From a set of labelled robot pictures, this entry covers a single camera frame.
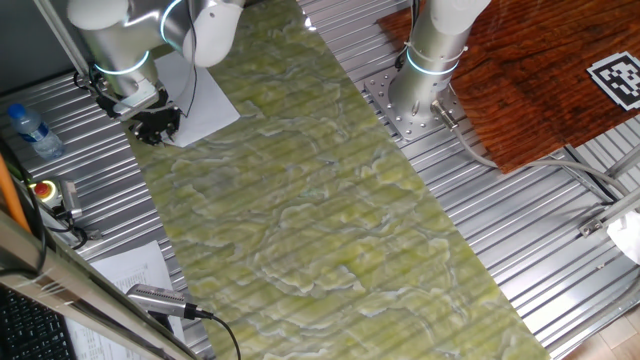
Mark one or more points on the clear plastic water bottle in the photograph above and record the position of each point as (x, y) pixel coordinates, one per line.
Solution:
(35, 132)

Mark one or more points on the aluminium frame pole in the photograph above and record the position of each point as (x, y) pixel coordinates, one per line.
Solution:
(55, 30)

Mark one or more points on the white crumpled cloth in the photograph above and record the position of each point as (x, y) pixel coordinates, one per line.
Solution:
(627, 237)

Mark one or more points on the brown wooden board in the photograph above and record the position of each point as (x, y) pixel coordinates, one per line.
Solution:
(525, 100)

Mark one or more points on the orange tube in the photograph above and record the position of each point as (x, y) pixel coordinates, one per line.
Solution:
(10, 195)

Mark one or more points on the black computer keyboard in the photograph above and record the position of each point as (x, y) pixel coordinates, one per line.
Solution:
(30, 330)

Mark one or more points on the black white fiducial marker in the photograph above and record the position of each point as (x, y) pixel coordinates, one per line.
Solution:
(620, 80)

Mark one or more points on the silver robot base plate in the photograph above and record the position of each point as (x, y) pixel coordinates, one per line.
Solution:
(387, 100)

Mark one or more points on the white paper sheet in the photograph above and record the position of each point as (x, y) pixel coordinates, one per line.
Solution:
(215, 110)

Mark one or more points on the aluminium frame bar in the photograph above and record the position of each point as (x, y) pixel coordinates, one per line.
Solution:
(60, 285)

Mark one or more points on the silver ribbed bar camera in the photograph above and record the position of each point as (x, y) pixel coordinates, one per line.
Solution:
(157, 300)

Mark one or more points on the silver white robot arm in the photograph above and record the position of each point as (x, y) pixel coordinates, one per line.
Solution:
(125, 45)

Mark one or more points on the red yellow emergency stop button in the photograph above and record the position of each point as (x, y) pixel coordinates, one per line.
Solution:
(44, 190)

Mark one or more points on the printed white paper document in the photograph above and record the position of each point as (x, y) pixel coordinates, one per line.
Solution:
(135, 270)

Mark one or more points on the green marble pattern mat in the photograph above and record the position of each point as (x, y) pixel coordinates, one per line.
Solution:
(300, 225)

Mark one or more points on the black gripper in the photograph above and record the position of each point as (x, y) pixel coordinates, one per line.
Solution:
(157, 120)

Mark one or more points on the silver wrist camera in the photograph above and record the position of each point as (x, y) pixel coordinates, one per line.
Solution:
(137, 100)

